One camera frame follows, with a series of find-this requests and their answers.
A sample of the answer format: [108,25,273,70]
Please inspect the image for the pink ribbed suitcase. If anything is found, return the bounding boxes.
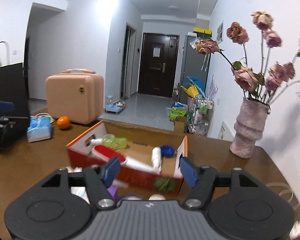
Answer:
[45,69,104,125]

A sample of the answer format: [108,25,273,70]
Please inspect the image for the dried pink roses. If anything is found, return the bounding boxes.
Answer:
[194,11,300,105]

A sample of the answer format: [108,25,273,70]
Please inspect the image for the pink textured vase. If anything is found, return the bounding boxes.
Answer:
[230,98,270,159]

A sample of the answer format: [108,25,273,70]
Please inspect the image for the blue ribbed lid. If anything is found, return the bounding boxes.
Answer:
[160,145,175,158]

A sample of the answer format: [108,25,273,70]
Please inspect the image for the black paper bag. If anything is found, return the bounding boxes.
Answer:
[0,62,31,153]

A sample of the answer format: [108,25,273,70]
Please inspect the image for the green spray bottle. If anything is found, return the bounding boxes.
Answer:
[102,138,127,150]

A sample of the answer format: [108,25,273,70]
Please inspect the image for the red brush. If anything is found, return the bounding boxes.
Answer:
[91,145,126,165]

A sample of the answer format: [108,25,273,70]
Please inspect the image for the red cardboard pumpkin box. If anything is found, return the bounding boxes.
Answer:
[66,121,188,195]

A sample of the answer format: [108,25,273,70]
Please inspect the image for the white tube bottle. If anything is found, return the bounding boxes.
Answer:
[151,147,162,174]

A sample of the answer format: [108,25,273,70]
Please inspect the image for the blue tissue pack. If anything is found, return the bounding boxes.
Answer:
[27,116,52,142]

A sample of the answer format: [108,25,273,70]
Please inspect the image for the yellow watering can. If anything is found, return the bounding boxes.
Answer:
[181,85,199,98]

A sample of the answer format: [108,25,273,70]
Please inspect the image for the dark brown entrance door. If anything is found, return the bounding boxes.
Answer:
[138,33,179,98]

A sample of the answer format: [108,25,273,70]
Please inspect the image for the wire storage cart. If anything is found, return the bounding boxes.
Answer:
[185,95,214,137]

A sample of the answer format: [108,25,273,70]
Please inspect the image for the orange fruit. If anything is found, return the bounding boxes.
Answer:
[56,116,71,130]

